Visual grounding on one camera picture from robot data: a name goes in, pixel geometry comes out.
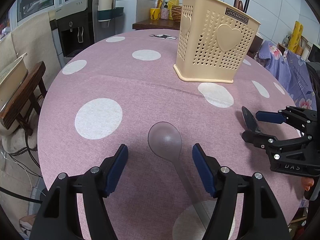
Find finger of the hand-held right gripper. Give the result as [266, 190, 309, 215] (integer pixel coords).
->
[255, 106, 316, 130]
[242, 130, 314, 156]

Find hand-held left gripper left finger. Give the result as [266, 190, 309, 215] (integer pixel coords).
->
[29, 144, 129, 240]

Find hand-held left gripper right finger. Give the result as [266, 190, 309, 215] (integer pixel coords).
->
[192, 143, 293, 240]

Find translucent grey plastic spoon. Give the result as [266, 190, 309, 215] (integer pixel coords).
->
[147, 122, 212, 224]

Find cream perforated utensil holder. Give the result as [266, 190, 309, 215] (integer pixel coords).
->
[173, 0, 261, 84]

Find person's right hand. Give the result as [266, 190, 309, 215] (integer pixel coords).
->
[301, 177, 315, 192]

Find purple floral cloth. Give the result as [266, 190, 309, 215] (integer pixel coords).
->
[259, 41, 320, 120]

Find brown and white container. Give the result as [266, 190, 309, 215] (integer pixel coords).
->
[249, 31, 263, 58]

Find white microwave oven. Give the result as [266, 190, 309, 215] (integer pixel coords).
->
[307, 44, 320, 63]

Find yellow wrapped roll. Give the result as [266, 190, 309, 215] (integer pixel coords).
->
[287, 21, 303, 53]

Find pink polka dot tablecloth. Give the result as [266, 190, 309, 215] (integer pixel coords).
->
[37, 29, 304, 240]

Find dark wooden chair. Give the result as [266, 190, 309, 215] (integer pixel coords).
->
[0, 61, 48, 155]

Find cream cooking pot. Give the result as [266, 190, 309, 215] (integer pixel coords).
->
[0, 52, 28, 135]

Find woven wicker basin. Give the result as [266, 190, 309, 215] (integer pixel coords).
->
[171, 5, 182, 20]

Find floral pump bottle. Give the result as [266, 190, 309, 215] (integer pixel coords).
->
[161, 2, 171, 20]

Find yellow soap pump bottle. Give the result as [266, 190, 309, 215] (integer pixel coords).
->
[167, 0, 181, 13]

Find beige cloth cover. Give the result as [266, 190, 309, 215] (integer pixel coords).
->
[0, 12, 63, 73]

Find teal paper roll holder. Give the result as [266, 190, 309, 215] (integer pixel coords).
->
[97, 7, 125, 22]

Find silver black water dispenser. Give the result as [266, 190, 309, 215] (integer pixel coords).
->
[50, 0, 100, 65]

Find black cable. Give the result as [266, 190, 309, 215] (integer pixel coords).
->
[0, 145, 43, 178]

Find white cable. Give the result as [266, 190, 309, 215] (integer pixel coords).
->
[0, 152, 33, 188]

